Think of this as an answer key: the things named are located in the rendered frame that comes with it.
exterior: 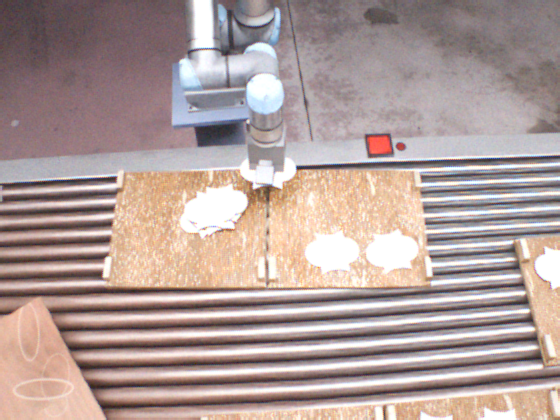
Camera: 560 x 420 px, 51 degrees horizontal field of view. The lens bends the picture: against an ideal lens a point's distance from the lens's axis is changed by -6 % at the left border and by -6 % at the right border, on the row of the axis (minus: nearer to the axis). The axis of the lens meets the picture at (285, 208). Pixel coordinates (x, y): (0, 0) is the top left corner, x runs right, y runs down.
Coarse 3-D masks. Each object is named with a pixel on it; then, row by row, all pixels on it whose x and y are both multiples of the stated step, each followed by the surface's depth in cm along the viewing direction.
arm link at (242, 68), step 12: (252, 48) 137; (264, 48) 137; (228, 60) 134; (240, 60) 134; (252, 60) 134; (264, 60) 134; (276, 60) 137; (240, 72) 134; (252, 72) 133; (264, 72) 133; (276, 72) 135; (240, 84) 136
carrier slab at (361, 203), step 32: (288, 192) 167; (320, 192) 167; (352, 192) 167; (384, 192) 167; (416, 192) 167; (288, 224) 162; (320, 224) 162; (352, 224) 162; (384, 224) 162; (416, 224) 162; (288, 256) 157; (416, 256) 157; (288, 288) 153; (320, 288) 154; (352, 288) 154
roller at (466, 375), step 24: (240, 384) 143; (264, 384) 142; (288, 384) 142; (312, 384) 142; (336, 384) 142; (360, 384) 142; (384, 384) 142; (408, 384) 142; (432, 384) 142; (456, 384) 143
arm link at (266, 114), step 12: (252, 84) 128; (264, 84) 128; (276, 84) 128; (252, 96) 127; (264, 96) 127; (276, 96) 127; (252, 108) 130; (264, 108) 129; (276, 108) 130; (252, 120) 134; (264, 120) 132; (276, 120) 133
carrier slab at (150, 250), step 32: (128, 192) 167; (160, 192) 167; (192, 192) 167; (256, 192) 167; (128, 224) 162; (160, 224) 162; (256, 224) 162; (128, 256) 157; (160, 256) 157; (192, 256) 157; (224, 256) 157; (256, 256) 157; (160, 288) 154; (192, 288) 154; (224, 288) 154; (256, 288) 154
